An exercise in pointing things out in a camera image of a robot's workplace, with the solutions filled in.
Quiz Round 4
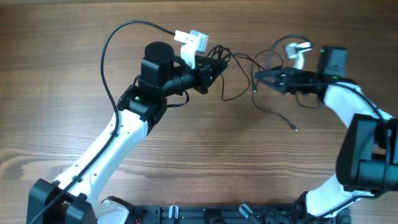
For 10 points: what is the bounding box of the black cable bundle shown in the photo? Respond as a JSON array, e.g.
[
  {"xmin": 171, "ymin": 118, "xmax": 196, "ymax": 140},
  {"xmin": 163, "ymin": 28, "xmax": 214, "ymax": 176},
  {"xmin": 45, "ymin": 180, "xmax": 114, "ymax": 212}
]
[{"xmin": 206, "ymin": 44, "xmax": 299, "ymax": 133}]

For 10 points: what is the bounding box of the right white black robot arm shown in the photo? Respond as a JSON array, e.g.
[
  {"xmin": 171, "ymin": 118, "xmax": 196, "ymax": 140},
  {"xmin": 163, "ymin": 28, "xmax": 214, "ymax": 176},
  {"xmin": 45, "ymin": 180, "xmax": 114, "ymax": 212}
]
[{"xmin": 254, "ymin": 46, "xmax": 397, "ymax": 220}]

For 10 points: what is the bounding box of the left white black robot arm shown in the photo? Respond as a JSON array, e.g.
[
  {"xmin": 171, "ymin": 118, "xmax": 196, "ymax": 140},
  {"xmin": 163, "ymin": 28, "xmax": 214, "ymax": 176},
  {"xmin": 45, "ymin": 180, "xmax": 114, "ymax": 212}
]
[{"xmin": 27, "ymin": 42, "xmax": 228, "ymax": 223}]

